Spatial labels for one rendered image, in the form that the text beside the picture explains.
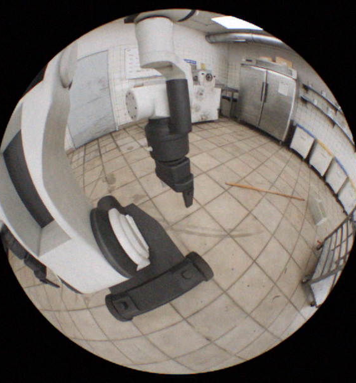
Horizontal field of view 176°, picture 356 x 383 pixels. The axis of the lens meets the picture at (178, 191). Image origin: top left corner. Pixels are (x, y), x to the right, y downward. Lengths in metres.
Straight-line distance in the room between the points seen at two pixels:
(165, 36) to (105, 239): 0.33
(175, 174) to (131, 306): 0.60
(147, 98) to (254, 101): 3.08
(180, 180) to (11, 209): 0.33
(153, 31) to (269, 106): 2.96
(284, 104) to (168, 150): 2.90
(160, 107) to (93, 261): 0.24
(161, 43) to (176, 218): 0.95
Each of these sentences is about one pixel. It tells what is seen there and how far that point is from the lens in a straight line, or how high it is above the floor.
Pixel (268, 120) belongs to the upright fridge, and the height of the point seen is 0.46.
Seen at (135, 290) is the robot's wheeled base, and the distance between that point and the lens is 0.66.
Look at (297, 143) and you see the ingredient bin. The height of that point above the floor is 0.29.
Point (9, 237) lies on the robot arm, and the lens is 0.35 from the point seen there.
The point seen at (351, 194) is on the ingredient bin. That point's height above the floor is 0.53.
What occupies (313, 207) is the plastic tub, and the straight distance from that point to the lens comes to 1.89.
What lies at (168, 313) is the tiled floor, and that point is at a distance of 0.85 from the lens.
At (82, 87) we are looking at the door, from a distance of 2.83.
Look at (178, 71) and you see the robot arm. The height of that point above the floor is 0.85.
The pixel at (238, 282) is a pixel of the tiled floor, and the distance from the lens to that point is 0.91.
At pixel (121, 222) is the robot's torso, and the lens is 0.21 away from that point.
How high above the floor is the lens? 0.82
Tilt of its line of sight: 48 degrees down
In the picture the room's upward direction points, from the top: straight up
